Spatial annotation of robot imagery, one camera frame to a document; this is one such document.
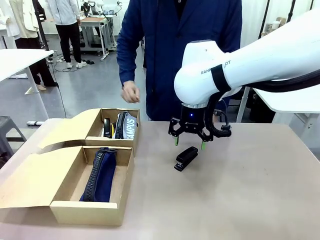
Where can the grey small drawer unit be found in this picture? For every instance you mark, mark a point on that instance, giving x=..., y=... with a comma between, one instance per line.
x=268, y=28

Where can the grey metal stool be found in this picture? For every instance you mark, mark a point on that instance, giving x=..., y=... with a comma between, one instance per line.
x=10, y=122

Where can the white side table angled corner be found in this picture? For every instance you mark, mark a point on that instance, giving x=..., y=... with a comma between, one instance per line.
x=287, y=102

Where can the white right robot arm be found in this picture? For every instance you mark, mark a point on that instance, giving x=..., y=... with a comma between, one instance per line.
x=262, y=55

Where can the person in blue coat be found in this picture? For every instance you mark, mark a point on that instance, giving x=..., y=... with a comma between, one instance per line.
x=175, y=50

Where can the blue Campus pencil case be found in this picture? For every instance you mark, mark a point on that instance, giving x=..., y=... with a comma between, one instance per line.
x=102, y=175

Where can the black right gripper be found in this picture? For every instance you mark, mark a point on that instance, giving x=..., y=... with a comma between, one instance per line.
x=192, y=117

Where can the person's right forearm blue sleeve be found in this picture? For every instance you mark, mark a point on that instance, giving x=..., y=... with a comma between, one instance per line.
x=127, y=62

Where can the grey Campus pencil case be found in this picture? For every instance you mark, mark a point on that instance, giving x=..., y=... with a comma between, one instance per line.
x=130, y=126

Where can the black tripod stand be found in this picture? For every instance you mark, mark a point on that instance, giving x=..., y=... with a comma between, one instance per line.
x=41, y=32

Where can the white table with white legs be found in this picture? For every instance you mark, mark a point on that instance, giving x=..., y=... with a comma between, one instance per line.
x=20, y=60

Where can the person's right hand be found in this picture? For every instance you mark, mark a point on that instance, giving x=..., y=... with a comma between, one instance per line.
x=130, y=92

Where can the grey workbench with wooden top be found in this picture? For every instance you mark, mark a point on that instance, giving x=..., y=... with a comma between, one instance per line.
x=92, y=21

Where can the thin black pole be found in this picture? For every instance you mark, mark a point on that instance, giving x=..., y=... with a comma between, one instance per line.
x=265, y=15

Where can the small cardboard box with lid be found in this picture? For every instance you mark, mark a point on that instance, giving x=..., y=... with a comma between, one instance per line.
x=75, y=130

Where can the person in white jacket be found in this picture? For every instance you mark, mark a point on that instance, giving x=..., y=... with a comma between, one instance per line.
x=65, y=32

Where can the black shoes on floor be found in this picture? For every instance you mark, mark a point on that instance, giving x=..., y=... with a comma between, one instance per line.
x=88, y=62

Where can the large cardboard box with lid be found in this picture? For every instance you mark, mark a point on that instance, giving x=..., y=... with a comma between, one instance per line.
x=85, y=212

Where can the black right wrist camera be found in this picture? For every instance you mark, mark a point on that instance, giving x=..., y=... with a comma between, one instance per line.
x=225, y=130

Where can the black rectangular stationery item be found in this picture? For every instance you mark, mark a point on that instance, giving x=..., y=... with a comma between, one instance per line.
x=107, y=126

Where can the black stapler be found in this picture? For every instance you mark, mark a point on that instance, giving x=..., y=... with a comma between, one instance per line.
x=186, y=156

